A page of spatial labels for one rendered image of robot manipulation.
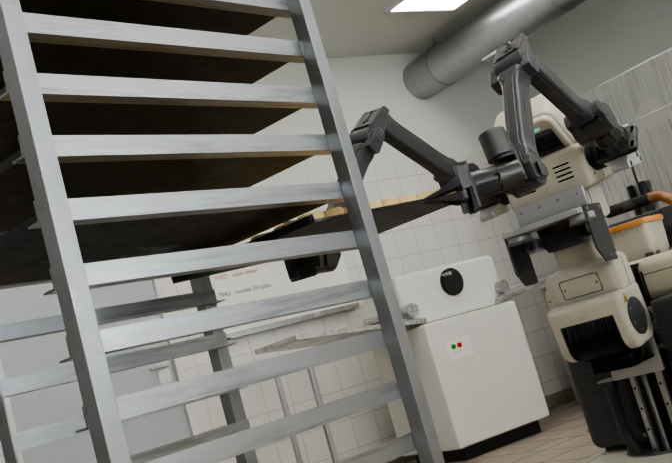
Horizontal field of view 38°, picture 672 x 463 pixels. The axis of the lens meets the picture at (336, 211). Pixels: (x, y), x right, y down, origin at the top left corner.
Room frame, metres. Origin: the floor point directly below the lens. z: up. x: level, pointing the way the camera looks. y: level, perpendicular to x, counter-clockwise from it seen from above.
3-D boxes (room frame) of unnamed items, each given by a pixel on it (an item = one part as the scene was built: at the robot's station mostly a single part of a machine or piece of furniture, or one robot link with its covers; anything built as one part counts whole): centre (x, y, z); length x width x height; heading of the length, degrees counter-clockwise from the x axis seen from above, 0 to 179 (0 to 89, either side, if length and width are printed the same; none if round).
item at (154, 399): (1.48, 0.18, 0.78); 0.64 x 0.03 x 0.03; 140
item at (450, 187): (1.93, -0.22, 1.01); 0.09 x 0.07 x 0.07; 95
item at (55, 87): (1.48, 0.18, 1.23); 0.64 x 0.03 x 0.03; 140
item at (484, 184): (1.93, -0.29, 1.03); 0.07 x 0.07 x 0.10; 5
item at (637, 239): (3.00, -0.83, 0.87); 0.23 x 0.15 x 0.11; 50
